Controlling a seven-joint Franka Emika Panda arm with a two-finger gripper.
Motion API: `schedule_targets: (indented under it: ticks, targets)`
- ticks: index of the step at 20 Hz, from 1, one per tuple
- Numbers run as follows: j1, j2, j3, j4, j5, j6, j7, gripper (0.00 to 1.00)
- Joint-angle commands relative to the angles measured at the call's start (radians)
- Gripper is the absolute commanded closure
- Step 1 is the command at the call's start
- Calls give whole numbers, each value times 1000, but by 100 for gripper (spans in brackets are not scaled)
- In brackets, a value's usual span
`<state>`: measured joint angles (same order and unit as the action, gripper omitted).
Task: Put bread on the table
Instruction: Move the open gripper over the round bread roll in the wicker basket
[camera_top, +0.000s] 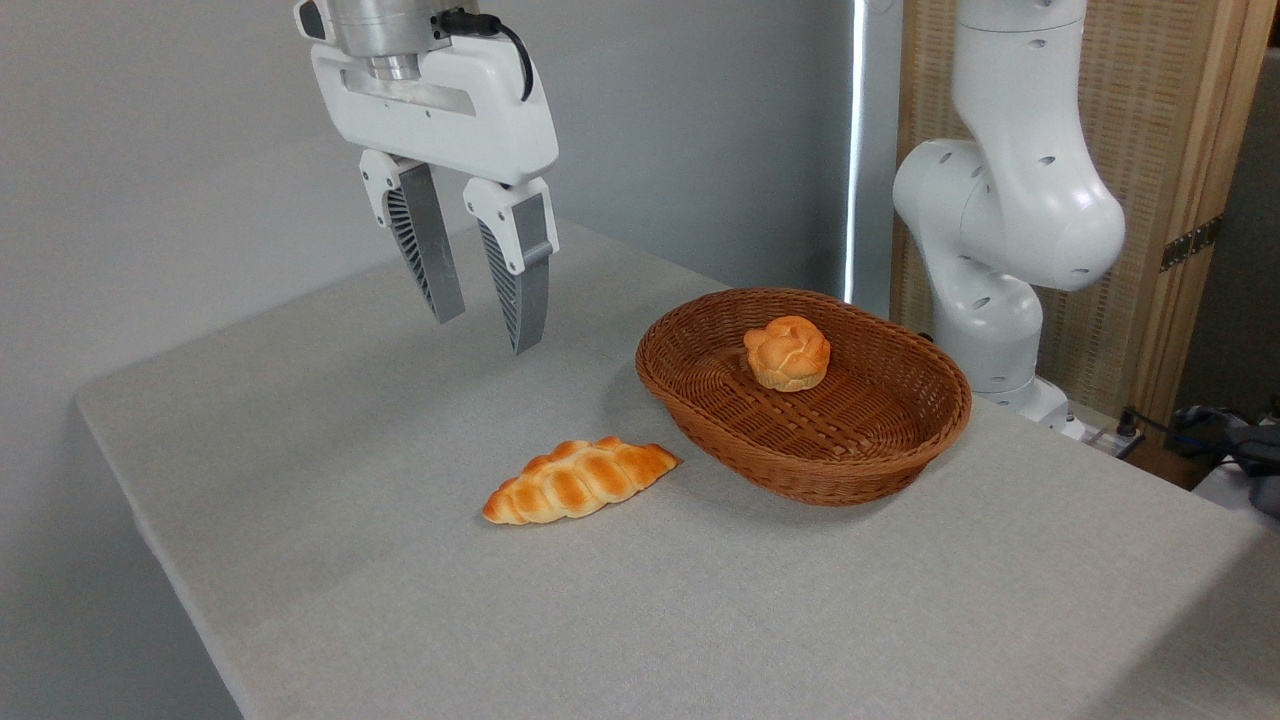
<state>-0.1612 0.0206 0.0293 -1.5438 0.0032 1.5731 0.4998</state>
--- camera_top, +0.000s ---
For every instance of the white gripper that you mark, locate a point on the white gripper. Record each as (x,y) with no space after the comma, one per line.
(440,115)

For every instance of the round knotted bread roll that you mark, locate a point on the round knotted bread roll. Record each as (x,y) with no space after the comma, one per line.
(788,352)

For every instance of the long braided bread loaf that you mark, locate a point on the long braided bread loaf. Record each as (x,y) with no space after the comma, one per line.
(580,480)

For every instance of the grey fabric tablecloth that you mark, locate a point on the grey fabric tablecloth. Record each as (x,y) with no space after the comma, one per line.
(500,620)

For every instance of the white vertical light strip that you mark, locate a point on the white vertical light strip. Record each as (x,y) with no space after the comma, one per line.
(855,150)

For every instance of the brown oval wicker basket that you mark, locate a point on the brown oval wicker basket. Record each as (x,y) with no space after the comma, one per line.
(850,440)

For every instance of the wooden rattan folding screen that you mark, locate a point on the wooden rattan folding screen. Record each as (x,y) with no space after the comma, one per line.
(1150,100)

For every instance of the dark metal screen hinge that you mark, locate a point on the dark metal screen hinge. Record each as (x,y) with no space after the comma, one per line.
(1190,243)

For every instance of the grey blue cloth bundle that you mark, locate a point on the grey blue cloth bundle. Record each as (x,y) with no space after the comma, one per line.
(1255,470)

